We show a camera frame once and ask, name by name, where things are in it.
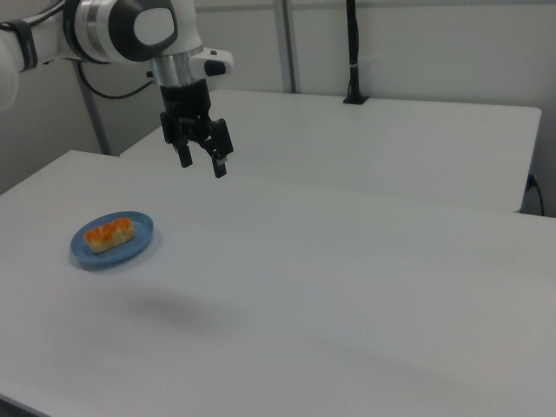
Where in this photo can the blue round plate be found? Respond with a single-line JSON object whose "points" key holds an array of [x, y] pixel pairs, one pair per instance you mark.
{"points": [[130, 252]]}

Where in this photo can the orange glazed bread roll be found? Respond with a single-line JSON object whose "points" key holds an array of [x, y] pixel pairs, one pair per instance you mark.
{"points": [[108, 234]]}

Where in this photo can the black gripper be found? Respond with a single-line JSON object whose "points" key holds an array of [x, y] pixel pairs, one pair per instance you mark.
{"points": [[184, 108]]}

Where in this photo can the grey partition post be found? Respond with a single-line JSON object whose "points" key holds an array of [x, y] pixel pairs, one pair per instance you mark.
{"points": [[97, 126], [289, 43]]}

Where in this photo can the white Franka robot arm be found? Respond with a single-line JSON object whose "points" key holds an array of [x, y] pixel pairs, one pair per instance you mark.
{"points": [[108, 30]]}

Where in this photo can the black camera stand pole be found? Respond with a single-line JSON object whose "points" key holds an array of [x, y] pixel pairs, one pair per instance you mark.
{"points": [[354, 43]]}

